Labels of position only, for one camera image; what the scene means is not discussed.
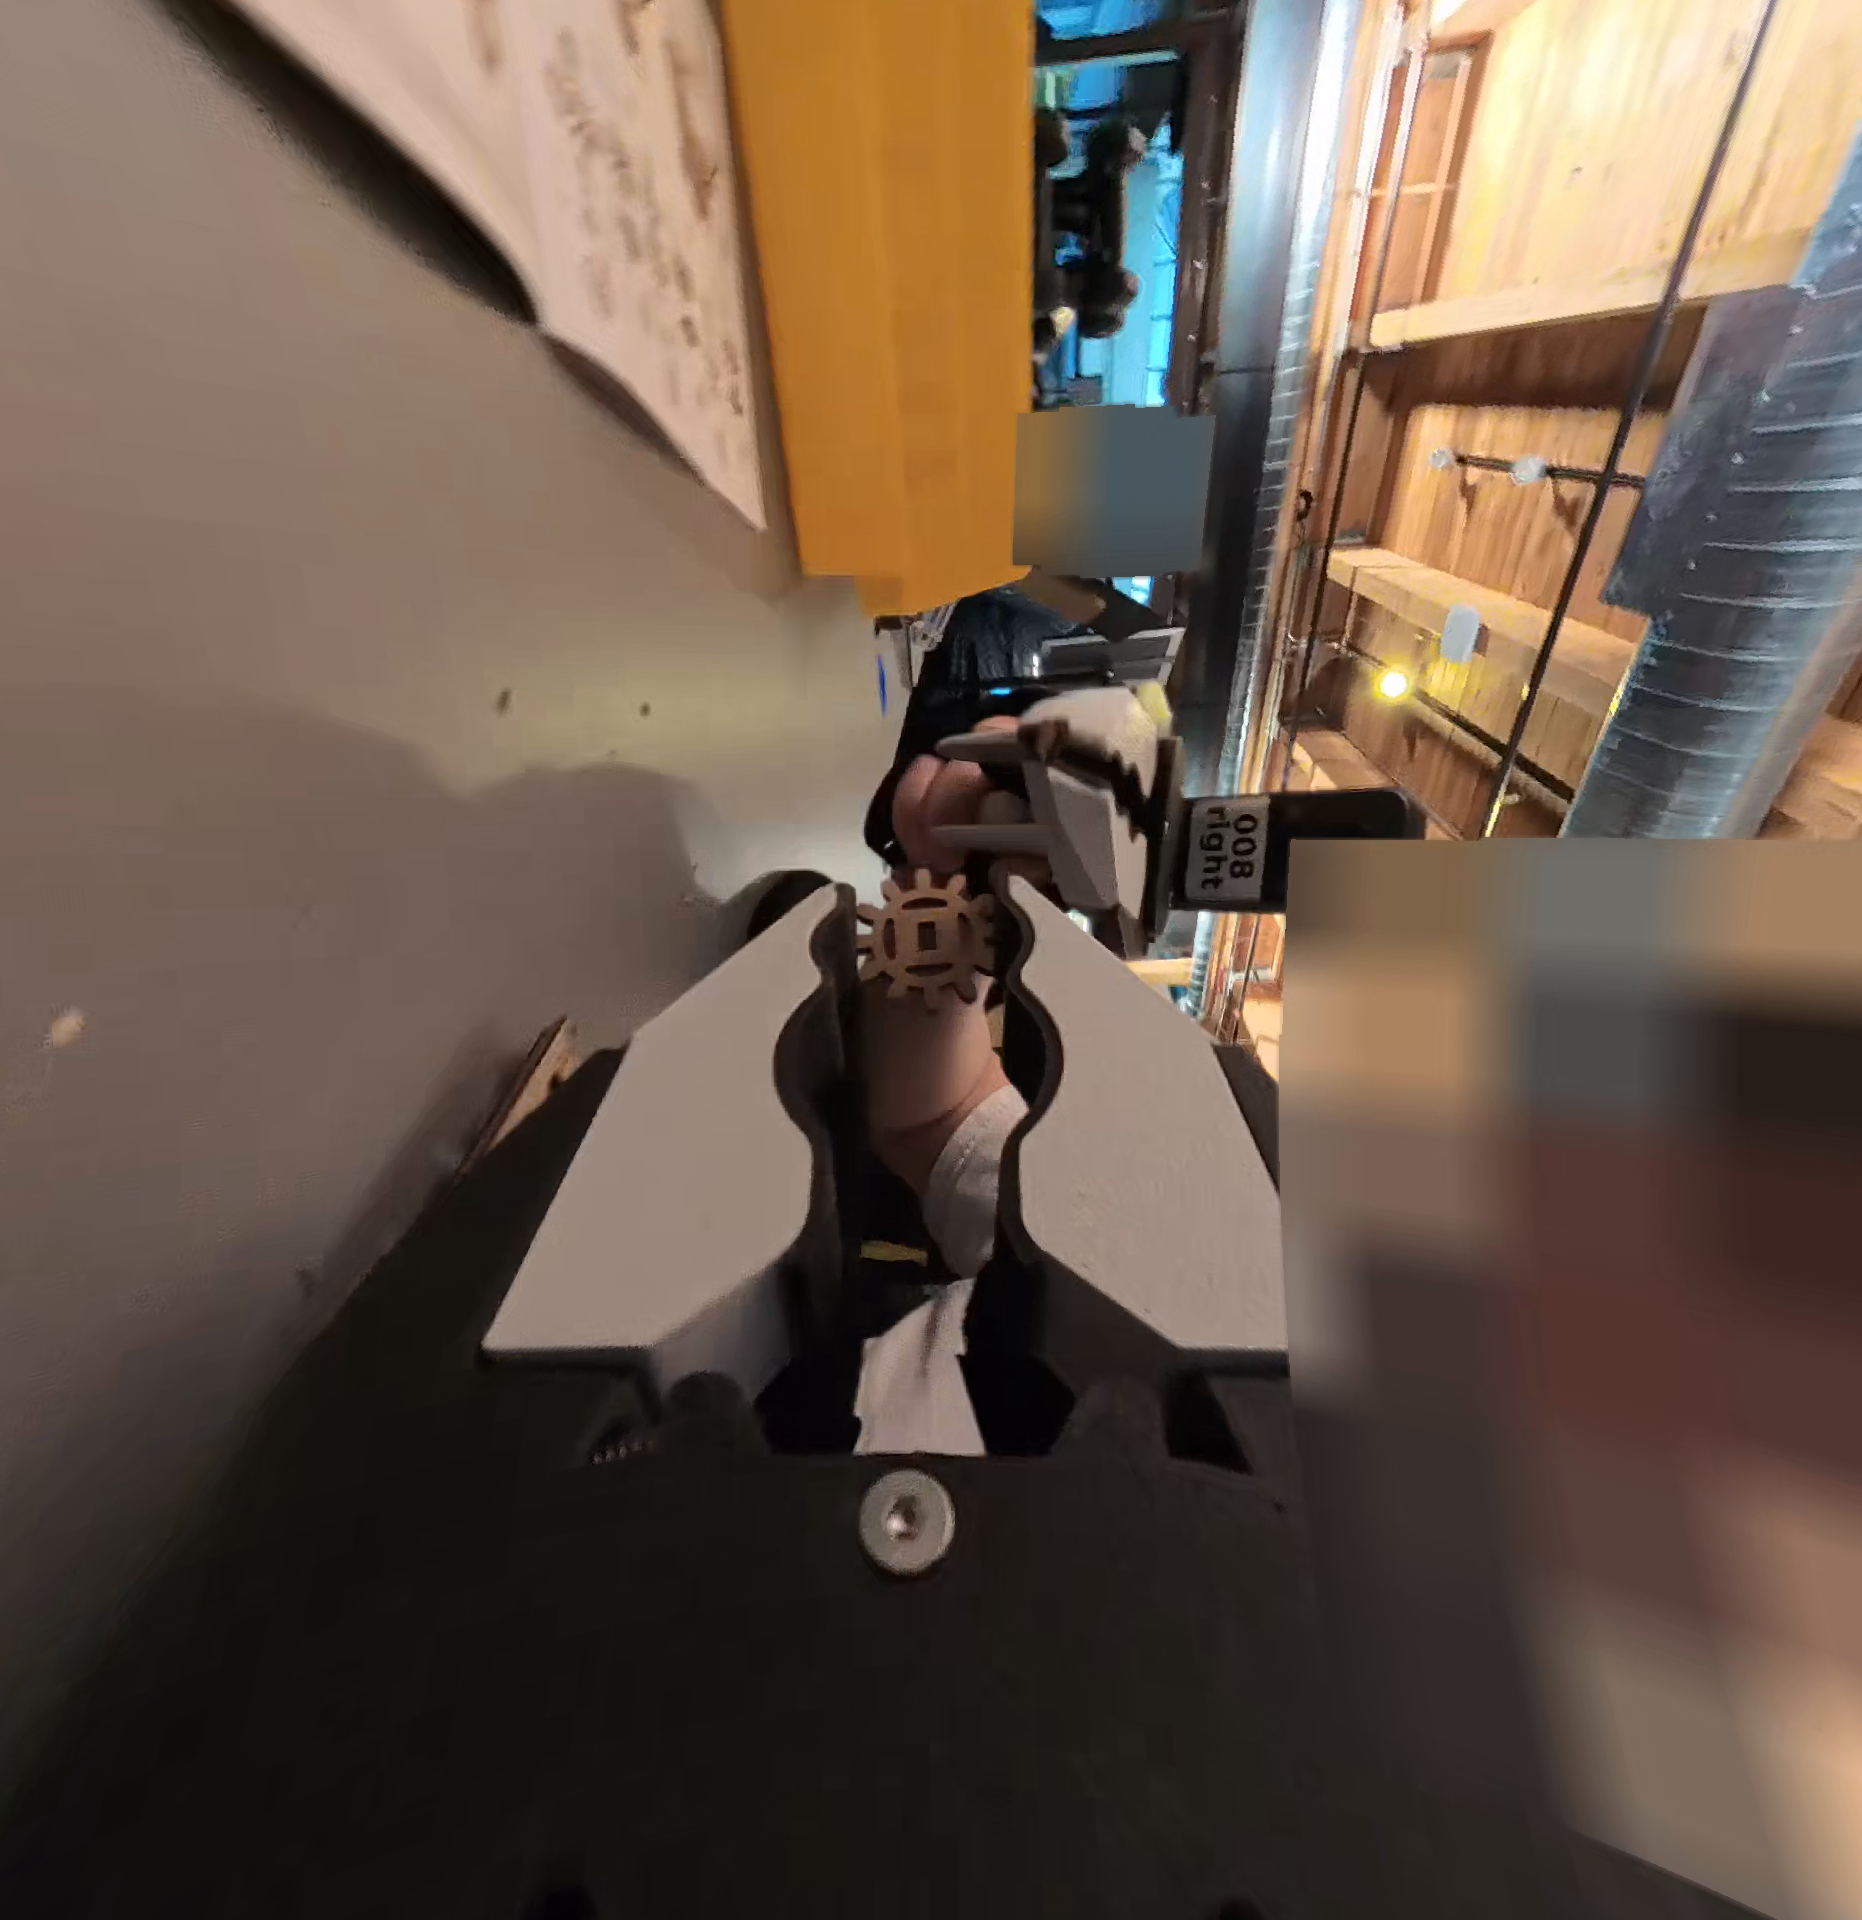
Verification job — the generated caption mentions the person's right hand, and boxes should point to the person's right hand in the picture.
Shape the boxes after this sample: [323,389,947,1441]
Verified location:
[887,717,1029,908]

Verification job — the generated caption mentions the small wooden gear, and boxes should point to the small wooden gear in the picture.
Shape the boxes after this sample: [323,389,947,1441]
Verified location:
[857,874,1004,1013]

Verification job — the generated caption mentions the black light track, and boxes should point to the black light track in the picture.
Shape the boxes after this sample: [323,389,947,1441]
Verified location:
[1420,441,1649,501]

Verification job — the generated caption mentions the yellow cardboard box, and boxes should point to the yellow cardboard box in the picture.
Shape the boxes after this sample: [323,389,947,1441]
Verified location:
[718,0,1042,613]

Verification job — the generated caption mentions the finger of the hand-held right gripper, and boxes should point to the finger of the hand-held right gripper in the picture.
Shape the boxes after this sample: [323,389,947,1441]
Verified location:
[1043,767,1164,959]
[1020,685,1180,802]

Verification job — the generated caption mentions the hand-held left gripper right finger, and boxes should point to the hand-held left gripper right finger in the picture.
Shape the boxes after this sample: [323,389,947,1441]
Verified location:
[996,870,1290,1369]

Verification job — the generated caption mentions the person's right forearm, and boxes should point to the person's right forearm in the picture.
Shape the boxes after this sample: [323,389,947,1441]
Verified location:
[865,975,1029,1279]

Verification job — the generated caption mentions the slim silver ceiling pipe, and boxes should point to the slim silver ceiling pipe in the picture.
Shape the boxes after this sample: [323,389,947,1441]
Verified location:
[1207,0,1378,753]

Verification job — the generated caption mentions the paper instruction booklet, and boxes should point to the paper instruction booklet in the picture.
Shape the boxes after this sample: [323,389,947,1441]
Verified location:
[228,0,771,536]

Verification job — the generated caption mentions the black equipment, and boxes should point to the black equipment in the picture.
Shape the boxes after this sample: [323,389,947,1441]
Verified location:
[1032,104,1153,346]

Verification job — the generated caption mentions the large silver air duct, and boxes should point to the large silver air duct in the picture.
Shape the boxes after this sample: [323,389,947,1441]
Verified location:
[1558,0,1862,842]

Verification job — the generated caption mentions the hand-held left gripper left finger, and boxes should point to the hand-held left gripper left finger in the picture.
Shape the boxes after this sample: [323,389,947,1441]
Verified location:
[480,882,859,1379]

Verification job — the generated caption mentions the laser-cut wooden part sheet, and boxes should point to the laser-cut wooden part sheet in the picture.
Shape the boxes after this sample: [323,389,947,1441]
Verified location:
[475,1019,582,1166]

